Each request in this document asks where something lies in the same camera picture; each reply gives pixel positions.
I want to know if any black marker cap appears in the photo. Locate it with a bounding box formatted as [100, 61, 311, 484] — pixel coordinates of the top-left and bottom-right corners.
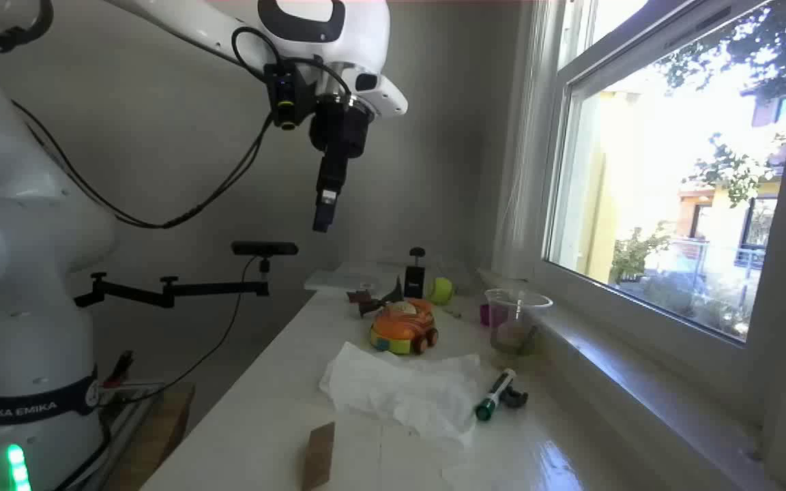
[500, 386, 532, 413]

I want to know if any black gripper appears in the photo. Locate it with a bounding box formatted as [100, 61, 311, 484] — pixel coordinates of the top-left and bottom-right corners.
[307, 92, 373, 234]

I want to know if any white crumpled cloth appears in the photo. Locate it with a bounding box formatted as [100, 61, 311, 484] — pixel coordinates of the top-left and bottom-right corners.
[317, 339, 490, 448]

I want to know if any house outside window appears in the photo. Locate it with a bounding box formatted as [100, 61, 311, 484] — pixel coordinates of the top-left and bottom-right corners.
[674, 86, 786, 277]

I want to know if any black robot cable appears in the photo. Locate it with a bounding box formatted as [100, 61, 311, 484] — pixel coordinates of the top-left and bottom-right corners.
[7, 24, 360, 233]

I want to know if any light wooden block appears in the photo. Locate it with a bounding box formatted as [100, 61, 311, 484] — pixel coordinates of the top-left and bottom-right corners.
[298, 420, 339, 491]

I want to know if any wooden platform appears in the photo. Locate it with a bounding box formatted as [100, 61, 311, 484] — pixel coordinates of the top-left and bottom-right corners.
[104, 379, 198, 491]

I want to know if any green marker pen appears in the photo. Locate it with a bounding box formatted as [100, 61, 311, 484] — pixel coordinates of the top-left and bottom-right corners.
[471, 365, 519, 427]

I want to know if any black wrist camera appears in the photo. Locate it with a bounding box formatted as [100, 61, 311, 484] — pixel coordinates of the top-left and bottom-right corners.
[261, 58, 317, 132]

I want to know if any black stereo camera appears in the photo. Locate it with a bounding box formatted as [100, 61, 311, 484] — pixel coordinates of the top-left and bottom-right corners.
[229, 238, 299, 259]

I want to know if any clear plastic cup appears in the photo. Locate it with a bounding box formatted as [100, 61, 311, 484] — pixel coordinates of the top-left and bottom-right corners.
[482, 287, 557, 358]

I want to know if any white window frame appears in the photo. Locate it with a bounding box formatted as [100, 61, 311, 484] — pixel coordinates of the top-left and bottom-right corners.
[490, 0, 786, 491]

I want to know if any dark brown wooden piece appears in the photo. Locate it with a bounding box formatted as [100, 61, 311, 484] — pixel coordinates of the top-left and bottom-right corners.
[347, 287, 378, 319]

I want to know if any green tennis ball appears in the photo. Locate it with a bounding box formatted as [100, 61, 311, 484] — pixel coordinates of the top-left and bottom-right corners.
[426, 277, 457, 308]

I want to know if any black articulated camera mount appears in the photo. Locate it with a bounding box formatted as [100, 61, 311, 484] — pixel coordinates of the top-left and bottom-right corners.
[73, 271, 272, 311]

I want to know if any small pink cup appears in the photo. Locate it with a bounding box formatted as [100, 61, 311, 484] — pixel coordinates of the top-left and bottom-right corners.
[478, 300, 509, 331]

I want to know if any thin black camera cable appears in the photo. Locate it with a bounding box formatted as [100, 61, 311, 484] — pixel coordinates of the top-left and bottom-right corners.
[135, 257, 261, 398]

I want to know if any orange toy car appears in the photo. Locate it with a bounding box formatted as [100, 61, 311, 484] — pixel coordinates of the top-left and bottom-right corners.
[365, 298, 440, 358]

